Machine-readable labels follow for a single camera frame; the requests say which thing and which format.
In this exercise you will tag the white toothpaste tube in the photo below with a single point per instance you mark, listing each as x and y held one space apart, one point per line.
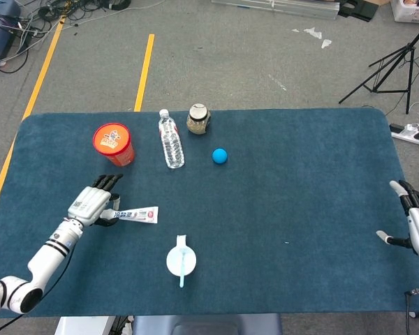
143 214

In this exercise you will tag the blue ball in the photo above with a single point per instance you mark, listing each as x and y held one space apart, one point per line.
220 156

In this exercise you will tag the dark blue machine base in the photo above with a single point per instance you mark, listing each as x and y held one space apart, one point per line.
0 38

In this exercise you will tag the white power strip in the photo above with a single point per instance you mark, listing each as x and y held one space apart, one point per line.
401 132

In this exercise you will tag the glass jar black lid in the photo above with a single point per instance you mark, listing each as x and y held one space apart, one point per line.
198 120

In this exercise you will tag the white plastic basket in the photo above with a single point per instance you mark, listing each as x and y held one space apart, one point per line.
408 15

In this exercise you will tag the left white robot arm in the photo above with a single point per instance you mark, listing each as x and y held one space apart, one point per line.
45 254

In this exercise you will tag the clear plastic water bottle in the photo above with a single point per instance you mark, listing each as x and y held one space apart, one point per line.
171 143

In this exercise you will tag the white paper scrap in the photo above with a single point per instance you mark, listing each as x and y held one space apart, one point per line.
326 43

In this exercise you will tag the robot base platform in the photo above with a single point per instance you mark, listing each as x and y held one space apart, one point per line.
202 326

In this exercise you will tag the aluminium profile rail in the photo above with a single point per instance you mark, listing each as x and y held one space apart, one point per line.
300 10

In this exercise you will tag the light blue toothbrush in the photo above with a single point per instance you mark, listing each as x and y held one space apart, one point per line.
182 279

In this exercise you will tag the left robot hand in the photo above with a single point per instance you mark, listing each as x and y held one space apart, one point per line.
89 204

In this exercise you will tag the red orange snack tub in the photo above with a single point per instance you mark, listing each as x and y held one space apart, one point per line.
111 137

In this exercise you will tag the yellow floor tape strip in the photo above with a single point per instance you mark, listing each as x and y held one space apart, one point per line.
144 73
38 83

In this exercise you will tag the blue carpet table mat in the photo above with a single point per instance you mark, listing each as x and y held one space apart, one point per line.
283 195

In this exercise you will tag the black tripod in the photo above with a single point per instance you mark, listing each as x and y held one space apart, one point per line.
411 46

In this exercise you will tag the black plastic bracket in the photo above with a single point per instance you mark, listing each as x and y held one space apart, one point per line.
363 12

